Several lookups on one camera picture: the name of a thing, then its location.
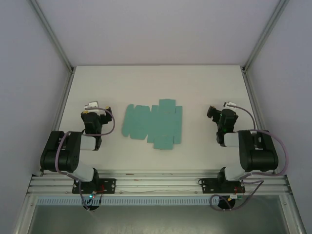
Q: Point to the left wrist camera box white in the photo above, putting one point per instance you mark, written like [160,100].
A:
[91,105]

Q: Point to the small green connector board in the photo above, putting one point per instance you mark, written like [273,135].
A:
[235,196]

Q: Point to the metal sheet panel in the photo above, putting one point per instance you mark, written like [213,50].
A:
[156,219]

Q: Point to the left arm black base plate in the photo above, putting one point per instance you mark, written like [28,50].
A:
[108,185]

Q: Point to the aluminium frame post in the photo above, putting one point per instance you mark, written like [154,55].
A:
[52,34]
[265,34]

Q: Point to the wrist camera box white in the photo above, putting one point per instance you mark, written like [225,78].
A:
[91,105]
[229,104]

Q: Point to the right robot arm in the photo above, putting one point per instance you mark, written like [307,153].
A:
[256,156]

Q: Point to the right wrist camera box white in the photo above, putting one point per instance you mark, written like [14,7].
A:
[229,104]

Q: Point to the green paper box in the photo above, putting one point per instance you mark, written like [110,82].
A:
[165,114]

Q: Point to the aluminium mounting rail beam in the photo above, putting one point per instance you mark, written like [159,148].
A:
[156,181]

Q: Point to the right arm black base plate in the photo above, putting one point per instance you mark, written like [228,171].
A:
[207,185]

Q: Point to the aluminium side rail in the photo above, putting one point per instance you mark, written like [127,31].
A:
[61,117]
[256,114]

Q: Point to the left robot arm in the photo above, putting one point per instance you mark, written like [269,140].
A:
[68,156]

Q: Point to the small lit circuit board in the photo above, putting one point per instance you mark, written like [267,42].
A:
[91,195]

